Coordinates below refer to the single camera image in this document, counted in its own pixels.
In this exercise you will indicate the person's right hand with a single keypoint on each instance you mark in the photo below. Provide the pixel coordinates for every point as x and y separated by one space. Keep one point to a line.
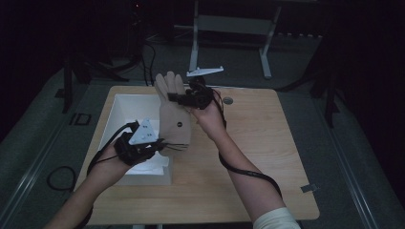
210 120

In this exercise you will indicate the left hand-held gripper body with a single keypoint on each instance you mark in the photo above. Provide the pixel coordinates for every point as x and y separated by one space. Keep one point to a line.
140 140

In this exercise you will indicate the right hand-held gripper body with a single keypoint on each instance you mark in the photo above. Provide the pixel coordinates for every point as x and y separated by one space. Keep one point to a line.
199 97

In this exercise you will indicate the person's left hand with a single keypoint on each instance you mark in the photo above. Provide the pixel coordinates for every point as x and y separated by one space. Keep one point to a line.
111 163

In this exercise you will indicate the white power strip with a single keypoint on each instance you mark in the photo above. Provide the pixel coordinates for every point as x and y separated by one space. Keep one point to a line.
299 35

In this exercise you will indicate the beige glove with dark button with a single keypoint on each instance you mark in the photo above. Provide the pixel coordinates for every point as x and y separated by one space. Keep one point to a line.
173 127

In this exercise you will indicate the black stand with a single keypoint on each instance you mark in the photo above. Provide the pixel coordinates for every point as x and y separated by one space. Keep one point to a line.
67 86
331 95

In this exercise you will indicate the white sleeve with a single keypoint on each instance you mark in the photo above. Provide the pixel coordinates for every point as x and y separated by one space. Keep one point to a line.
277 220

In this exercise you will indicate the grey tape piece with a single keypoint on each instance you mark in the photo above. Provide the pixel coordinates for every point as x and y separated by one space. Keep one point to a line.
309 188

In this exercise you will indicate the white box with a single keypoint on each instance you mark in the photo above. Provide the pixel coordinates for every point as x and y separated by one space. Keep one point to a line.
127 108

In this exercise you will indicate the white metal desk frame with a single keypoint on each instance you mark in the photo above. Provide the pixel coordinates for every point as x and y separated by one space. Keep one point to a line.
232 24

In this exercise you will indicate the grey round table grommet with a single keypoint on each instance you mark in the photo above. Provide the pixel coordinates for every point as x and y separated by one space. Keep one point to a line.
227 100

